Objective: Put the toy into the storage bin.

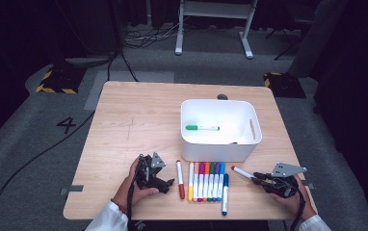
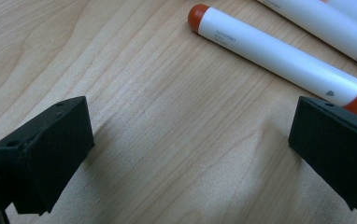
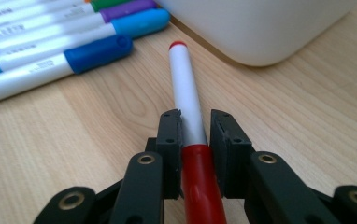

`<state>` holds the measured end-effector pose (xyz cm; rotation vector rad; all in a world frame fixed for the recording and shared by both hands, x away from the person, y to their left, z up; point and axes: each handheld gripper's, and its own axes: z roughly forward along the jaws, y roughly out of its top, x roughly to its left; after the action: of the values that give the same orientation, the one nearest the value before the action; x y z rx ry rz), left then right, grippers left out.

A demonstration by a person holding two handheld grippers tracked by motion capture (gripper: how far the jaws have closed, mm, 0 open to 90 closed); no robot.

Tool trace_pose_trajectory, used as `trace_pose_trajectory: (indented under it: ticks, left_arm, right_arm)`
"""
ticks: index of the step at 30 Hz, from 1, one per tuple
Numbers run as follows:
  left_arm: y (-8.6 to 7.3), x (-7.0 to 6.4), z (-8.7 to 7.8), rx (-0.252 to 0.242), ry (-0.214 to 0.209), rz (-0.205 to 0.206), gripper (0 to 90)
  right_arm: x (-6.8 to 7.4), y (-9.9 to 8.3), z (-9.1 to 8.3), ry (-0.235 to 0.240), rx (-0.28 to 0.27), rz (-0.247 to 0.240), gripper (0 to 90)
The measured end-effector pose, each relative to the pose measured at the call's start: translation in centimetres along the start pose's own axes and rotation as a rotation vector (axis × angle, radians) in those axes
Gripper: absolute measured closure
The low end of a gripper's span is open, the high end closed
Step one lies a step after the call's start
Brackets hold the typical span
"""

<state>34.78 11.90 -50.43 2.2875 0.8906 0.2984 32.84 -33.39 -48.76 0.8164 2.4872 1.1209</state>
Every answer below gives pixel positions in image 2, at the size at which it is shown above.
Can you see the yellow cap marker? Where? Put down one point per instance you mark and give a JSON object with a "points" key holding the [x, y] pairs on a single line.
{"points": [[329, 28]]}

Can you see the brownish red cap marker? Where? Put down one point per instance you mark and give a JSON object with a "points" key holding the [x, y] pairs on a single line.
{"points": [[276, 56]]}

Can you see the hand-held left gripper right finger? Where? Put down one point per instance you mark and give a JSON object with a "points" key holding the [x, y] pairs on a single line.
{"points": [[338, 155]]}

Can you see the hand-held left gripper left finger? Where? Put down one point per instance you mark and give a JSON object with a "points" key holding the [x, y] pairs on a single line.
{"points": [[42, 161]]}

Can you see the pink cap marker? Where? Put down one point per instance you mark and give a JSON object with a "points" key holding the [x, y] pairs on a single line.
{"points": [[354, 7]]}

